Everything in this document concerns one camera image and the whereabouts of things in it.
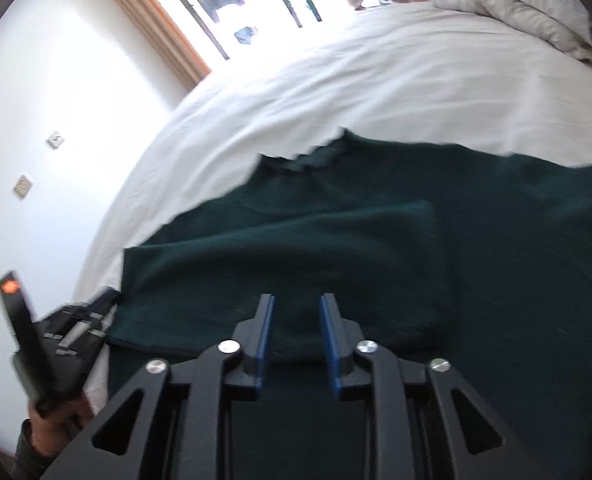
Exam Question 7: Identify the dark green sweater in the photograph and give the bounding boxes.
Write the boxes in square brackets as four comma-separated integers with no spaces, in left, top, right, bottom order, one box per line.
[103,127,592,480]

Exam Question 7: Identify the white bed sheet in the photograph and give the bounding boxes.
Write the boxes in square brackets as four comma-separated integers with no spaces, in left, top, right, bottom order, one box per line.
[73,0,592,411]

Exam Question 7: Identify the orange curtain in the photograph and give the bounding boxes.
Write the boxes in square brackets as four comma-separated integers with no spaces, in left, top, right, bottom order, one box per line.
[93,0,211,93]

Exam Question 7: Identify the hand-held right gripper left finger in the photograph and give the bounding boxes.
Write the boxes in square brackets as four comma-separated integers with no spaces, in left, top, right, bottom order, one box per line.
[38,294,277,480]

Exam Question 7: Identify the person's left hand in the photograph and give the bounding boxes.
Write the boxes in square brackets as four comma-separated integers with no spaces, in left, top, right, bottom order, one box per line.
[28,391,96,457]

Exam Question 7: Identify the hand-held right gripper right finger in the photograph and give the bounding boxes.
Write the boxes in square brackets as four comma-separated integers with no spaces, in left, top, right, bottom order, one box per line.
[319,292,557,480]

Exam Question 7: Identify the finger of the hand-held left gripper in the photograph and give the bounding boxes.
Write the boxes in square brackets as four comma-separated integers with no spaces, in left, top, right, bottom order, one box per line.
[85,286,123,322]

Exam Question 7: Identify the grey duvet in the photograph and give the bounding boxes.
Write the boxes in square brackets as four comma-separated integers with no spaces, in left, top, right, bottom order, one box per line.
[418,0,592,68]

